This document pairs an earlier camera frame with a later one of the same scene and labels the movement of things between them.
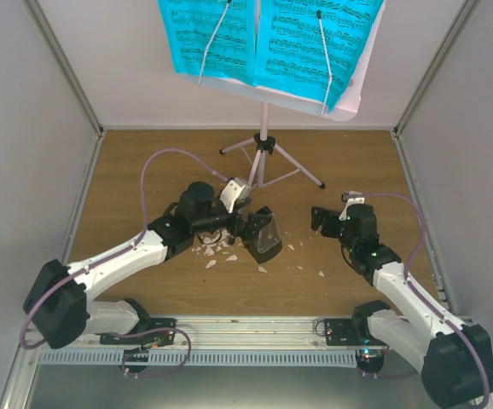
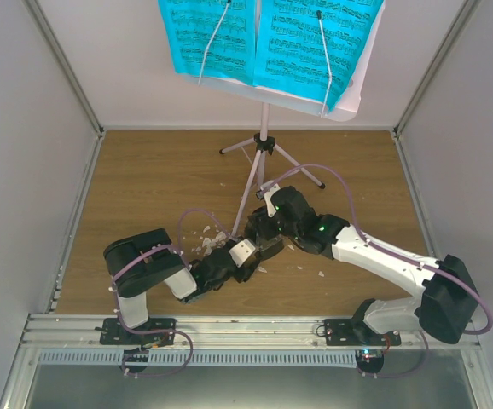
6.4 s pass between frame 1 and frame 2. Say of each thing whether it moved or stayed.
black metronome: stayed
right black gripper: moved
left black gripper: moved
